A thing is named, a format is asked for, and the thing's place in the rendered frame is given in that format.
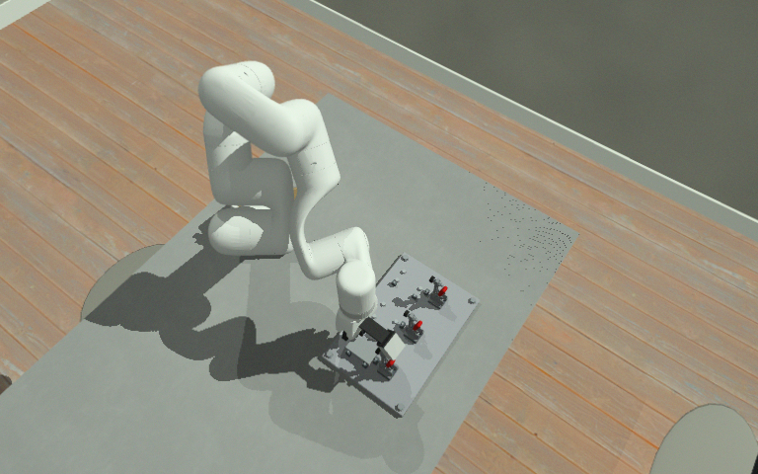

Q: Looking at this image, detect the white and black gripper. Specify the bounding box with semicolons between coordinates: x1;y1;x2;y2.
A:
336;294;378;341

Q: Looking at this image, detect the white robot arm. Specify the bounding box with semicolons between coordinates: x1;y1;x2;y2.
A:
198;61;406;360

